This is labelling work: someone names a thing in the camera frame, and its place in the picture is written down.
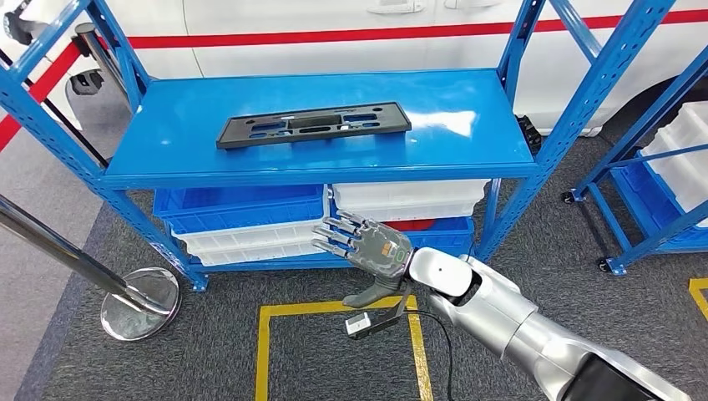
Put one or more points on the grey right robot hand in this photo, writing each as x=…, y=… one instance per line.
x=381, y=252

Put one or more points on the black plastic frame part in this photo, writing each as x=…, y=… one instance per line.
x=238, y=135

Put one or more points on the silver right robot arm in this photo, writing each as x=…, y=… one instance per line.
x=498, y=310

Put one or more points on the blue steel shelf rack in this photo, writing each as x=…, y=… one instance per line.
x=641, y=128
x=221, y=110

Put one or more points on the red item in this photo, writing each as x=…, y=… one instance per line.
x=415, y=225

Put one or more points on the blue plastic crate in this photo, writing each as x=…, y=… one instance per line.
x=238, y=216
x=442, y=238
x=647, y=210

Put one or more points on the yellow floor tape square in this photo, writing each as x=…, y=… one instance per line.
x=262, y=360

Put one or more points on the white car red stripe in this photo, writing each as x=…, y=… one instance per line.
x=332, y=16

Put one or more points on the black pole stanchion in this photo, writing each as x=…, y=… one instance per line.
x=55, y=109

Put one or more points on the red barrier belt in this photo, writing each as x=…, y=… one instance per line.
x=50, y=77

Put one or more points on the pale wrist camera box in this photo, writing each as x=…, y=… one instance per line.
x=358, y=324

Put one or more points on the chrome stanchion post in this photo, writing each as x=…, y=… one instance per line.
x=138, y=304

